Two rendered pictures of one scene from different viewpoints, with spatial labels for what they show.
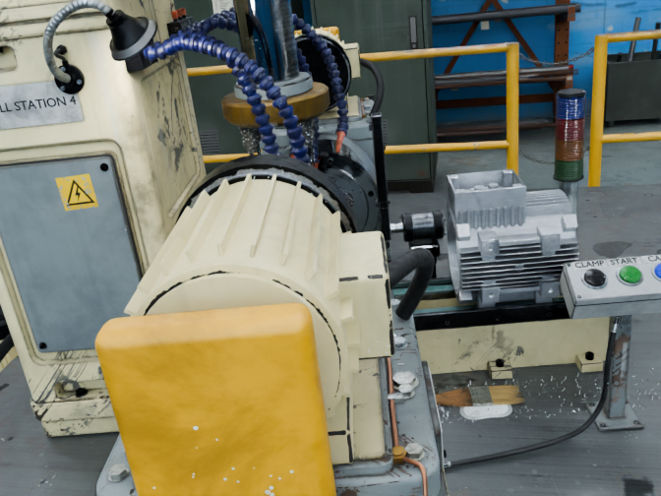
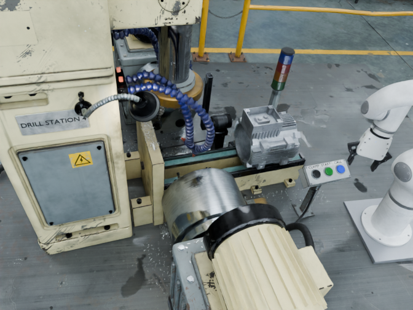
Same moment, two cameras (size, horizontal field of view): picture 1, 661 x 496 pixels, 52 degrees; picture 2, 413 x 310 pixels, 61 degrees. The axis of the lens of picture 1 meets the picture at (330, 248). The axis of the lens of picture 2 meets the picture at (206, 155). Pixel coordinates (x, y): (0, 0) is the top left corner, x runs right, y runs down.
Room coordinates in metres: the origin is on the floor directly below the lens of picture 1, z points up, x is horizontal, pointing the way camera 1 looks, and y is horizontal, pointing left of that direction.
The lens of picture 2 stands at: (0.31, 0.35, 1.95)
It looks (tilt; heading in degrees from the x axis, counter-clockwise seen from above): 46 degrees down; 333
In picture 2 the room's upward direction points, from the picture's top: 8 degrees clockwise
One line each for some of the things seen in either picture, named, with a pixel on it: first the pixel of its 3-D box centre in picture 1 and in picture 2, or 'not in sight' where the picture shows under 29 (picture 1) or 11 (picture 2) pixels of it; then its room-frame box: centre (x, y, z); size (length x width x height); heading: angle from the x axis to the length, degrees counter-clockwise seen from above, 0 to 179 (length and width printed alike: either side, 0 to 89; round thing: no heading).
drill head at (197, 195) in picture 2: not in sight; (212, 230); (0.79, 0.05, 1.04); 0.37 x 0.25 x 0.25; 176
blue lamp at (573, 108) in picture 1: (570, 105); (286, 56); (1.40, -0.54, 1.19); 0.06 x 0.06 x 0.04
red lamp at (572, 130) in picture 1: (570, 126); (283, 65); (1.40, -0.54, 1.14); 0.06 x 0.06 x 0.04
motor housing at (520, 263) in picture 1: (508, 246); (265, 139); (1.12, -0.32, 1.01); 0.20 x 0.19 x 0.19; 86
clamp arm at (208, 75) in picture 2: (382, 178); (206, 103); (1.26, -0.12, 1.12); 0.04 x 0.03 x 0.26; 86
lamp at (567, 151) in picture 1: (569, 147); (281, 74); (1.40, -0.54, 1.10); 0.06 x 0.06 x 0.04
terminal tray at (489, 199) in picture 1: (485, 200); (261, 122); (1.12, -0.28, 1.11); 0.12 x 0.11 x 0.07; 86
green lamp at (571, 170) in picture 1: (569, 167); (278, 82); (1.40, -0.54, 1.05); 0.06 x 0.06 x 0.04
